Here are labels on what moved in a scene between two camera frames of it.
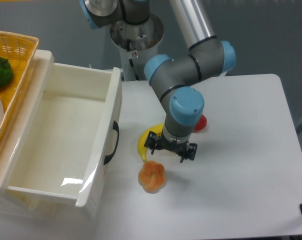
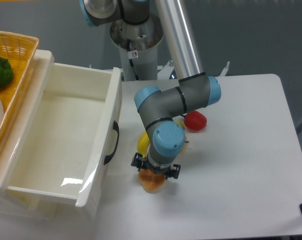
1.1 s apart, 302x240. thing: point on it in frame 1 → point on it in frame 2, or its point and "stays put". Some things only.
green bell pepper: [1, 71] stays put
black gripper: [186, 150] → [170, 171]
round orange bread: [152, 176] stays put
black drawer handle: [115, 127] stays put
